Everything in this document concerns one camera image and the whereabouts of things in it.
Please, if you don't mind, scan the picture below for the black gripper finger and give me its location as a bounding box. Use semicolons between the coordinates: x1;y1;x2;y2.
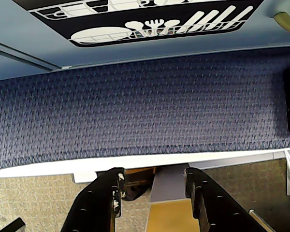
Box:
185;167;269;232
60;167;125;232

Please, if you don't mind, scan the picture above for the thin metal rod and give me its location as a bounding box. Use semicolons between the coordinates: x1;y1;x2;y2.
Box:
248;209;277;232

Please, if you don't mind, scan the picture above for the gray table leg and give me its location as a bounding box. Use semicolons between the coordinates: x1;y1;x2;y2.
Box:
145;166;196;232

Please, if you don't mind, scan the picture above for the black flat bar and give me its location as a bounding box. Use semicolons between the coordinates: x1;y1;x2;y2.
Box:
1;217;26;232

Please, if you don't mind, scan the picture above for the blue textured floor mat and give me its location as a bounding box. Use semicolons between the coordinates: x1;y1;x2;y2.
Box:
0;52;290;173

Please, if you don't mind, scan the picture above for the black dishwasher sticker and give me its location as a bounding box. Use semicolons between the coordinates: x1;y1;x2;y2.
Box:
11;0;265;48

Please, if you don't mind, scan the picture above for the gold dishwasher door handle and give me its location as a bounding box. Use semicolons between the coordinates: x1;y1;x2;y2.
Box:
272;11;290;35

